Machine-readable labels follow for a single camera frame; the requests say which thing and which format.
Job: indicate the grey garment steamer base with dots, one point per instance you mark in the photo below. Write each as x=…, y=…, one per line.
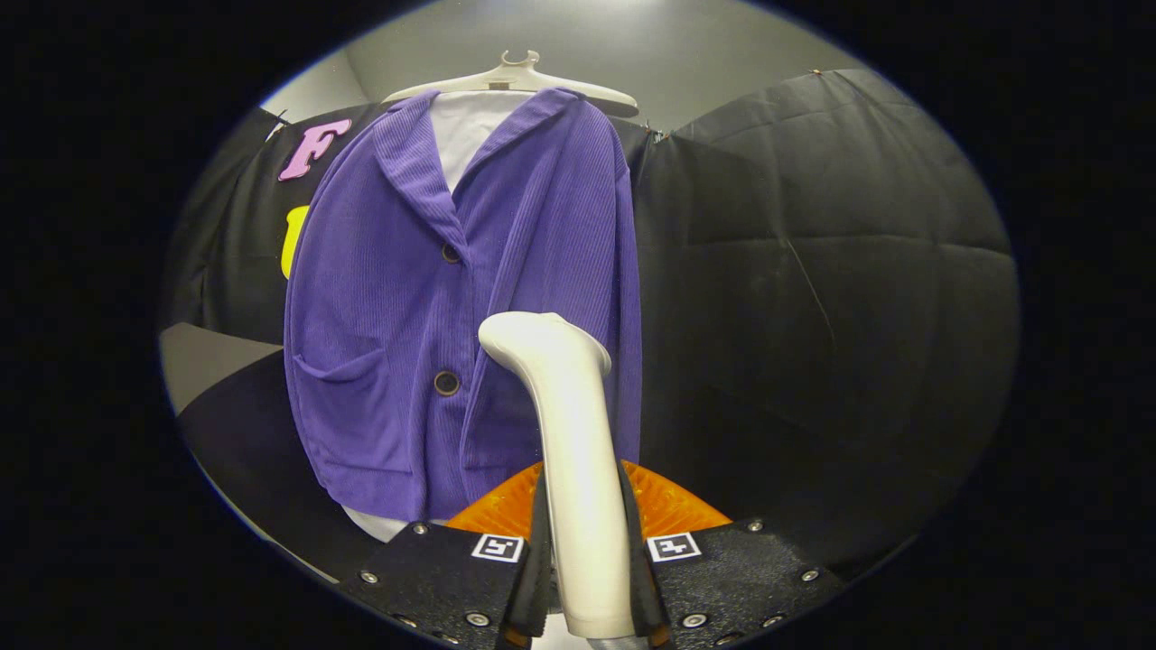
x=203, y=357

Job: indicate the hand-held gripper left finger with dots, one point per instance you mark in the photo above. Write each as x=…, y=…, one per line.
x=540, y=587

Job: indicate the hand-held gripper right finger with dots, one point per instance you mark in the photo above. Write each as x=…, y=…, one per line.
x=637, y=587

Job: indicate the white plastic clothes hanger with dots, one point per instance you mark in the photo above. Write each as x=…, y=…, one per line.
x=524, y=79

